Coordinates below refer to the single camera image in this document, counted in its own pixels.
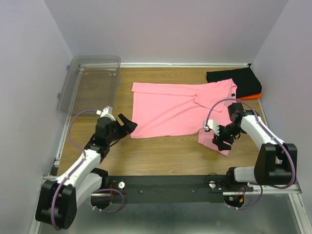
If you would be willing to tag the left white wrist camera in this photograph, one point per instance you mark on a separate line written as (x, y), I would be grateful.
(106, 112)

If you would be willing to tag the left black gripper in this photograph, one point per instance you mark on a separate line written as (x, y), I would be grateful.
(128, 127)

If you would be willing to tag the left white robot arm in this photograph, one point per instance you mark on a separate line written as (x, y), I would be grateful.
(78, 165)

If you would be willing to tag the orange folded t shirt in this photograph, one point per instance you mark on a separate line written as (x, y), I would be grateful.
(251, 97)

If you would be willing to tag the pink t shirt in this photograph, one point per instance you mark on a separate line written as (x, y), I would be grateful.
(181, 109)

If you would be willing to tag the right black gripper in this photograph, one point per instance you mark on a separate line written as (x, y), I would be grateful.
(221, 146)

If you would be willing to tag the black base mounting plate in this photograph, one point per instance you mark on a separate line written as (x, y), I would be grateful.
(175, 188)

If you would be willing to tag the black folded t shirt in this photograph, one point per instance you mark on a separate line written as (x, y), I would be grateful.
(244, 78)

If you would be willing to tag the back aluminium table rail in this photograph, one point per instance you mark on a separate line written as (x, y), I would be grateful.
(183, 65)

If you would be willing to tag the aluminium frame rail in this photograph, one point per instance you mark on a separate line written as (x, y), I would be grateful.
(103, 203)

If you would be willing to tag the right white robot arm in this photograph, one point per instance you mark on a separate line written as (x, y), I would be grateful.
(276, 161)

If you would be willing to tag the clear plastic bin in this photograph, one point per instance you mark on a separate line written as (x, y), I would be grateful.
(91, 84)

